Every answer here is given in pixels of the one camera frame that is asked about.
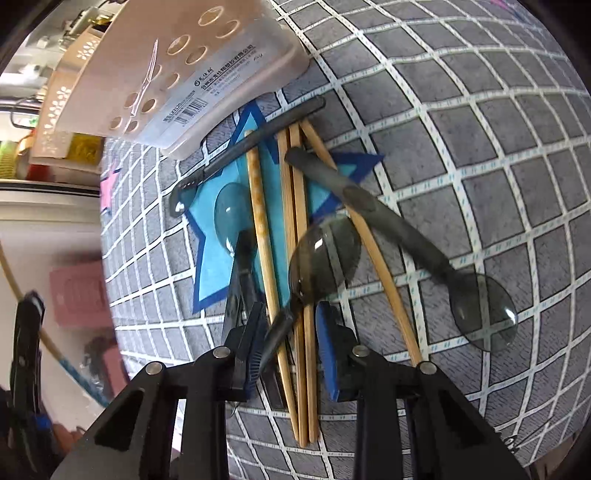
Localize beige plastic utensil holder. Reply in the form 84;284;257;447
59;1;310;160

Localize dark spoon top horizontal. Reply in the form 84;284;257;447
169;96;325;218

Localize pink box on floor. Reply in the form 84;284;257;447
49;261;113;329

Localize grey checkered tablecloth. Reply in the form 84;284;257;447
101;1;590;479

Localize patterned bamboo chopstick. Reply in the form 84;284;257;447
246;146;300;441

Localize plain bamboo chopstick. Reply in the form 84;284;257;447
277;128;308;447
300;119;423;367
287;123;321;445

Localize beige perforated storage rack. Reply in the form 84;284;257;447
30;26;103;174

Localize blue star mat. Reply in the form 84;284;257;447
186;101;385;313

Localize pink star sticker left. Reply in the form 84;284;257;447
100;168;121;214

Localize bamboo chopstick blue tip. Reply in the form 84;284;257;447
0;247;109;408

